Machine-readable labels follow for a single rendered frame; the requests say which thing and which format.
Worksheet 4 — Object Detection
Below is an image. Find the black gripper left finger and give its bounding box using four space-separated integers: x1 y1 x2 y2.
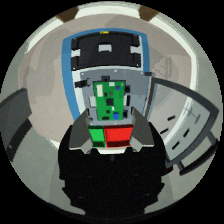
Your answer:
58 108 93 180

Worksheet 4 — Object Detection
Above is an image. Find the red open-top bin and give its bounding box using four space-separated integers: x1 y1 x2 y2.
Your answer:
104 124 133 148

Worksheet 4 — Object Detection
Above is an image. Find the green bin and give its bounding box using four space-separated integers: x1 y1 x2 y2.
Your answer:
88 125 106 148

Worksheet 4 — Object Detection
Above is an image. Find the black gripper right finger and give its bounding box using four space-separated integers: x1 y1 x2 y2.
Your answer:
129 107 166 176

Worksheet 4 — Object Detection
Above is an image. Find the green circuit board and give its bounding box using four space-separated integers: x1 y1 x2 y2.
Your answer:
94 82 125 121

